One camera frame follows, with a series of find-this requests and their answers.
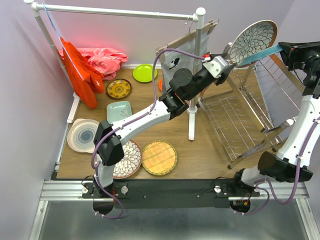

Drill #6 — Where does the teal scalloped plate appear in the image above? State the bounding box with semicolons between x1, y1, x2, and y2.
236;44;283;68

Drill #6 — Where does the large floral ceramic plate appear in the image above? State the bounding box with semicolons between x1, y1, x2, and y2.
229;20;278;68

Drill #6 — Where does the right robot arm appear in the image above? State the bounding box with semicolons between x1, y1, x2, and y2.
230;41;320;205

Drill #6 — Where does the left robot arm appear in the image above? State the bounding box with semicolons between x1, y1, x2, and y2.
91;53;235;198

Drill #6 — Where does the metal dish rack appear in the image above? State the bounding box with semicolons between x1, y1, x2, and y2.
198;53;304;171

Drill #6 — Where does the grey panda towel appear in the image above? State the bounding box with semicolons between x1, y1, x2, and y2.
160;38;196;89

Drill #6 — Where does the beige clip hanger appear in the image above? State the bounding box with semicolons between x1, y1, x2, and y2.
155;19;219;55

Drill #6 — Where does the orange plastic plate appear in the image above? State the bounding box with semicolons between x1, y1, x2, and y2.
158;79;163;92

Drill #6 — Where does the lime green plate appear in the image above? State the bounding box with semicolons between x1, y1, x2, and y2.
132;64;153;83

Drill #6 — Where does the dark yellow patterned plate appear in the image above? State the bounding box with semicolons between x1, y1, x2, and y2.
106;78;132;100

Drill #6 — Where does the woven bamboo plate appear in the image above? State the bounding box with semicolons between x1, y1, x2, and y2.
142;140;178;176

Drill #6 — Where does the pink plastic bag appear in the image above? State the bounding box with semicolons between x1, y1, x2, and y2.
57;47;129;81

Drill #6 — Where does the light blue divided tray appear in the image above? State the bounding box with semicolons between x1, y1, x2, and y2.
106;101;132;123

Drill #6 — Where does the brown rim floral plate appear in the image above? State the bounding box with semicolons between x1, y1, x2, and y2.
113;140;142;179

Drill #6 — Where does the orange garment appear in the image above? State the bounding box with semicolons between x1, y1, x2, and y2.
61;38;104;109

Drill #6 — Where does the white striped plate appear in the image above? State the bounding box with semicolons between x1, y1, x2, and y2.
67;118;99;154

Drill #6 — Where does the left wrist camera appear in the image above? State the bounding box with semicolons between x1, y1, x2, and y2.
201;56;231;77

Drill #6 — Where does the white clothes rack frame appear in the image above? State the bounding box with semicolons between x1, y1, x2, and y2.
24;0;206;144

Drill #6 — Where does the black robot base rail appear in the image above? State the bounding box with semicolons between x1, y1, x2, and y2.
82;178;268;210

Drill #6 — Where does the blue wire hanger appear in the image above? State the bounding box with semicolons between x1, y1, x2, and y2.
41;2;85;81

